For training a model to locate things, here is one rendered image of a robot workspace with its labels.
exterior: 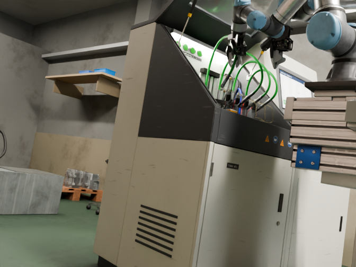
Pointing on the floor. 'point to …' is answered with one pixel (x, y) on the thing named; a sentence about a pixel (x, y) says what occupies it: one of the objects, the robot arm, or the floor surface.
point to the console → (308, 193)
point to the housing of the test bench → (124, 143)
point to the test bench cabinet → (169, 203)
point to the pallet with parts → (81, 185)
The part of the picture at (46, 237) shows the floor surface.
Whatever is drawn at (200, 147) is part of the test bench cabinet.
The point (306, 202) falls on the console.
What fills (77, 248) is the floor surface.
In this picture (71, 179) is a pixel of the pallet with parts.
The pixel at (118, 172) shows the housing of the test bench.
